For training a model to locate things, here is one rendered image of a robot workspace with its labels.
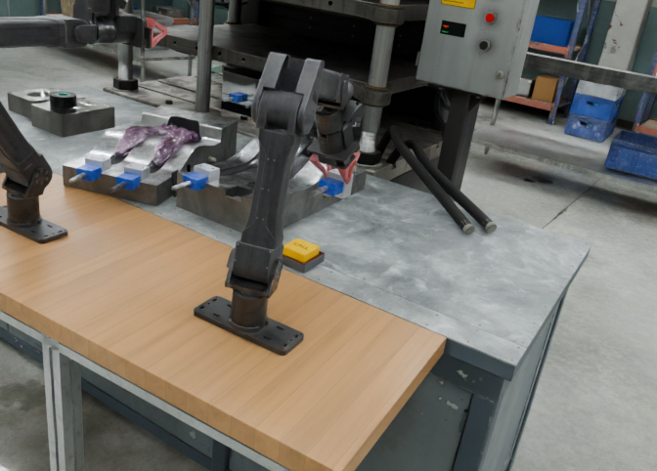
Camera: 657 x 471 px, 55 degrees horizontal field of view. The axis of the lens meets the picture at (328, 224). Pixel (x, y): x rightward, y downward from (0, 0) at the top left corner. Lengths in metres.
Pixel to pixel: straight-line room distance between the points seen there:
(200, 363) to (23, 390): 1.34
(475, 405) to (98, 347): 0.71
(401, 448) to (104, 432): 1.01
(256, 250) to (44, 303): 0.39
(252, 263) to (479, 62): 1.20
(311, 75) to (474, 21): 1.07
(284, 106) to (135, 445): 1.33
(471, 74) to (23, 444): 1.74
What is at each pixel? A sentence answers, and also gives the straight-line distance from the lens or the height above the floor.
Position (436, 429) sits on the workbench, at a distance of 1.40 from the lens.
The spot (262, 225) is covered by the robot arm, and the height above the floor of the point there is 0.99.
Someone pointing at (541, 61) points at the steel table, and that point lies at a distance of 4.72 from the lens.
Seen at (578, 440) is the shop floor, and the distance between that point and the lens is 2.44.
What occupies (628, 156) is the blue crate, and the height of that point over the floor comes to 0.37.
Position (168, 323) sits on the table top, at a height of 0.80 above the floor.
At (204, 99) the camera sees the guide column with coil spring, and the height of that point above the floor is 0.84.
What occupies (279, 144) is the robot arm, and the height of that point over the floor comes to 1.13.
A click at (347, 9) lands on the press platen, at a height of 1.26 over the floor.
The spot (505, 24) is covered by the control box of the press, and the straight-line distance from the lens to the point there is 2.02.
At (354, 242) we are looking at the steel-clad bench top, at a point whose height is 0.80.
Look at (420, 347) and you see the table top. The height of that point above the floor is 0.80.
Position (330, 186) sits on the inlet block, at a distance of 1.41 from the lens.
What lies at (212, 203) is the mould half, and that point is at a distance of 1.51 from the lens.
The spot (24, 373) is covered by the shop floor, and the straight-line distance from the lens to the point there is 2.40.
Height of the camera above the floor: 1.42
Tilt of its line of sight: 23 degrees down
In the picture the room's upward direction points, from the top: 8 degrees clockwise
